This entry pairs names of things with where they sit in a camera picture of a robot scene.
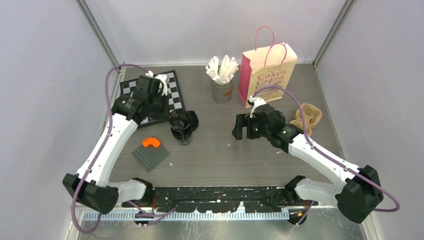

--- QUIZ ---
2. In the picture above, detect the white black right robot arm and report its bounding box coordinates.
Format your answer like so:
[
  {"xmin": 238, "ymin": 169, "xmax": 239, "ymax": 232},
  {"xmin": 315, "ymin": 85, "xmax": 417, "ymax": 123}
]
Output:
[{"xmin": 231, "ymin": 104, "xmax": 384, "ymax": 224}]

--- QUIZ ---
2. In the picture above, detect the black lid stack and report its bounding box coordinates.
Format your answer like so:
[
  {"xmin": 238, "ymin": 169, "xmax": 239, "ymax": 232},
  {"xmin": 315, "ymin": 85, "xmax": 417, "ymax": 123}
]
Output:
[{"xmin": 188, "ymin": 110, "xmax": 199, "ymax": 131}]

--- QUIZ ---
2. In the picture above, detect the white wrapped stirrers bundle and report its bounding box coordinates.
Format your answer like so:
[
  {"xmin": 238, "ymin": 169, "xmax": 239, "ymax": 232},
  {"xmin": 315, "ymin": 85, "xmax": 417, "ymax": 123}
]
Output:
[{"xmin": 205, "ymin": 55, "xmax": 239, "ymax": 86}]

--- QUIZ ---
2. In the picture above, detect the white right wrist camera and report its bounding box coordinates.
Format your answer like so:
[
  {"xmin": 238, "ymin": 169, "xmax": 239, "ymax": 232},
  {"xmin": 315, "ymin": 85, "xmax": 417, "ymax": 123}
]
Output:
[{"xmin": 247, "ymin": 95, "xmax": 267, "ymax": 118}]

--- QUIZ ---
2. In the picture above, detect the grey holder cup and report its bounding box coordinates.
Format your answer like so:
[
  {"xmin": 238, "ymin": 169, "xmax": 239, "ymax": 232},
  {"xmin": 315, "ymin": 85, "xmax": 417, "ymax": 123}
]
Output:
[{"xmin": 212, "ymin": 81, "xmax": 233, "ymax": 104}]

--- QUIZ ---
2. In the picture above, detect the orange curved pipe piece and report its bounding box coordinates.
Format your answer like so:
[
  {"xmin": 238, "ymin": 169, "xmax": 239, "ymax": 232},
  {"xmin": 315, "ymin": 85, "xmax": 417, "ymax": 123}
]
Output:
[{"xmin": 141, "ymin": 137, "xmax": 161, "ymax": 149}]

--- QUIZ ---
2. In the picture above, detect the black white chessboard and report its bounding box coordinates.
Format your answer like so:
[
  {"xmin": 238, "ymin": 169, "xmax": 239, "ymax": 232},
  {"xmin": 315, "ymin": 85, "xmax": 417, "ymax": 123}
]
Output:
[{"xmin": 120, "ymin": 70, "xmax": 186, "ymax": 128}]

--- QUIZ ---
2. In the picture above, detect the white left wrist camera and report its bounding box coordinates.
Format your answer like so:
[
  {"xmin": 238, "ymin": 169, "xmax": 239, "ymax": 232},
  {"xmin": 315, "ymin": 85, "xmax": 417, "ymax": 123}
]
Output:
[{"xmin": 145, "ymin": 71, "xmax": 169, "ymax": 96}]

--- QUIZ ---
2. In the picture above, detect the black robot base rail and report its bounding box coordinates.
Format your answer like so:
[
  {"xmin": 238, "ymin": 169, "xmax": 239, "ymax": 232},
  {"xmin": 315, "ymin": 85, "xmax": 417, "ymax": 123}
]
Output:
[{"xmin": 132, "ymin": 186, "xmax": 311, "ymax": 214}]

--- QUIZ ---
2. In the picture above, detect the grey studded baseplate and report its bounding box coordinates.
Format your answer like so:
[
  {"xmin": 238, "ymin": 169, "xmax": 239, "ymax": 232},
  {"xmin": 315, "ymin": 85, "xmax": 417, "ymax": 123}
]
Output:
[{"xmin": 132, "ymin": 145, "xmax": 170, "ymax": 173}]

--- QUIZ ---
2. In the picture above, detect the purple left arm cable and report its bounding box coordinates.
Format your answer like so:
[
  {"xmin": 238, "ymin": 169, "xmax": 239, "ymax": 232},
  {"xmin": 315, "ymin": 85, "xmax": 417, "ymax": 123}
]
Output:
[{"xmin": 70, "ymin": 63, "xmax": 178, "ymax": 235}]

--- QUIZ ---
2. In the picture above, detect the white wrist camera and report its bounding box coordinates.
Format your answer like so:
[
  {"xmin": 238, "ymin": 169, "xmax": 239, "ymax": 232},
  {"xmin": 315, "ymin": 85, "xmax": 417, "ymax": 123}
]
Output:
[
  {"xmin": 247, "ymin": 95, "xmax": 267, "ymax": 118},
  {"xmin": 145, "ymin": 71, "xmax": 169, "ymax": 96}
]

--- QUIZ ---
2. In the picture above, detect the black cup stack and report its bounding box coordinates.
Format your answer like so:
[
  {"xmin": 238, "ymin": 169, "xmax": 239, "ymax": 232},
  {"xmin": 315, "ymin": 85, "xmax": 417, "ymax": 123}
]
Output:
[{"xmin": 169, "ymin": 109, "xmax": 193, "ymax": 146}]

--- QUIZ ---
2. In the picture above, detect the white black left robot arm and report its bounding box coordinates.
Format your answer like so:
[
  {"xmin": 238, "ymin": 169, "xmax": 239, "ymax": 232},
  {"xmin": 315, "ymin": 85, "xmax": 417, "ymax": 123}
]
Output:
[{"xmin": 62, "ymin": 74, "xmax": 170, "ymax": 215}]

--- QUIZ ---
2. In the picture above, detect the pink cakes paper bag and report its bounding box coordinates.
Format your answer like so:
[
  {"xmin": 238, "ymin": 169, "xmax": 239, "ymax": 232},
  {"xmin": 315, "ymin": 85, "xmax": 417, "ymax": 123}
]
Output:
[{"xmin": 238, "ymin": 25, "xmax": 298, "ymax": 108}]

